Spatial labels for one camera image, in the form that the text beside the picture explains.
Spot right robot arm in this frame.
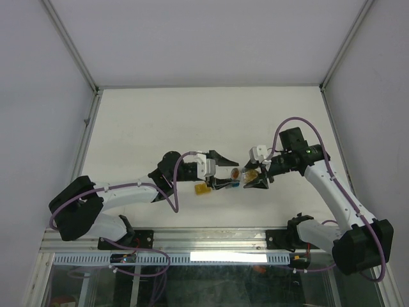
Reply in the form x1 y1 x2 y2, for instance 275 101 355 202
244 127 394 275

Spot orange bottle cap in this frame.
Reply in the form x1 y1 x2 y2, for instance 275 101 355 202
231 168 241 180

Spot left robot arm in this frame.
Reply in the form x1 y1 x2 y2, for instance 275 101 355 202
49 150 239 249

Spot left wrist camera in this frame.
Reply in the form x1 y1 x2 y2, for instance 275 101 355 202
189 151 216 180

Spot weekly pill organizer strip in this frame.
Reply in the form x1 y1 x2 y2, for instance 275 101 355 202
194 179 241 196

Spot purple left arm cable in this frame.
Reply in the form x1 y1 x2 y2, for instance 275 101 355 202
50 151 196 230

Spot aluminium mounting rail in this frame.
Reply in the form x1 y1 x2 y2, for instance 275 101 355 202
40 227 286 253

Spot slotted white cable duct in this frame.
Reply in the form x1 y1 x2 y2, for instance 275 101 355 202
53 251 290 267

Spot clear pill bottle yellow pills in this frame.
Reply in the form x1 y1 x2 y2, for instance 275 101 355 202
240 168 259 184

